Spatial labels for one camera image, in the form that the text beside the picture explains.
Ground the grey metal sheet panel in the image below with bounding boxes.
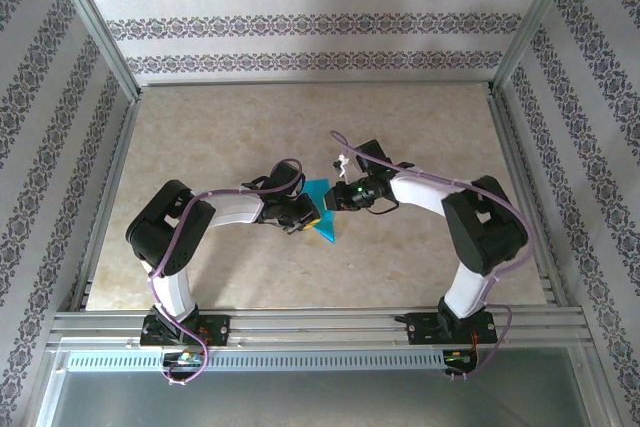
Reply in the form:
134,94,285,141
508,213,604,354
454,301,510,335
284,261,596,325
29,346,619,427

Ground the thin black cable loop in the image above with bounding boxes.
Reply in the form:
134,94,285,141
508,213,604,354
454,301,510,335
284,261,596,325
369,196,399,216

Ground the white right camera clip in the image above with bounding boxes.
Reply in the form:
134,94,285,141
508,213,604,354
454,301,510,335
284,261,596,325
332,152,354,179

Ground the aluminium mounting rail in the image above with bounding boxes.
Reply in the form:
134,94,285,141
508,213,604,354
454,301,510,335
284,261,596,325
45,309,595,351

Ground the aluminium rear rail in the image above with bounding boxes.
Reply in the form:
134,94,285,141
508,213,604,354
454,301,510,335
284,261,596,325
138,78,495,89

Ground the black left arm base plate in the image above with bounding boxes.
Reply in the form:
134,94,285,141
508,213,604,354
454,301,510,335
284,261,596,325
139,314,232,348

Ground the slotted grey cable duct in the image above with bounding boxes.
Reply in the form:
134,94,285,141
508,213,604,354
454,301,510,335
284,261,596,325
64,350,447,373

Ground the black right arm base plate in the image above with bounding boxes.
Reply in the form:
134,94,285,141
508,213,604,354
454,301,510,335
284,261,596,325
405,311,500,347

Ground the aluminium side rail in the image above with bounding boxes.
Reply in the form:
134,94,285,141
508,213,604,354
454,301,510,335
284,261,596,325
67,96,144,313
487,89,571,309

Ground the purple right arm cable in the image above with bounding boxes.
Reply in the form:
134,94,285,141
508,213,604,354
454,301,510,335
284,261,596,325
329,130,534,383

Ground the aluminium frame post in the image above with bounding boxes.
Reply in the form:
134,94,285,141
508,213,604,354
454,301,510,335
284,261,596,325
42,0,144,103
489,0,586,96

